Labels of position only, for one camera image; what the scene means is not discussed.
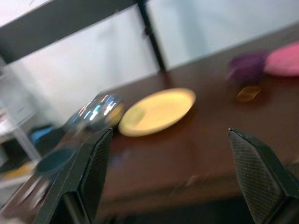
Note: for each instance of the yellow plate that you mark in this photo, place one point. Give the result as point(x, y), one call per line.
point(157, 112)

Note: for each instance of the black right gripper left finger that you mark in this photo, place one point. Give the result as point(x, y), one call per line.
point(77, 182)

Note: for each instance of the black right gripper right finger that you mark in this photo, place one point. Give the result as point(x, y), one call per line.
point(259, 177)

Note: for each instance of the light blue container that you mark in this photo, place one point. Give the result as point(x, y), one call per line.
point(38, 136)

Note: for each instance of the small orange piece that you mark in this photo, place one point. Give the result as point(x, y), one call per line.
point(248, 93)

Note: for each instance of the clear glass bowl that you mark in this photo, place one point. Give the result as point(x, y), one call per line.
point(98, 112)

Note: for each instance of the black window frame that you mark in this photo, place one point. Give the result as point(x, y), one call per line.
point(70, 23)

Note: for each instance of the pink plate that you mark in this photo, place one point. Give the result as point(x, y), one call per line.
point(283, 60)

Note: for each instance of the dark blue bowl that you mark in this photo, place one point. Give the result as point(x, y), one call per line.
point(54, 161)

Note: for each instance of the purple bowl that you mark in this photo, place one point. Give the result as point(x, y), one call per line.
point(247, 67)

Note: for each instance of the white shelf rack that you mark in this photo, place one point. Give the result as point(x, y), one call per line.
point(16, 130)

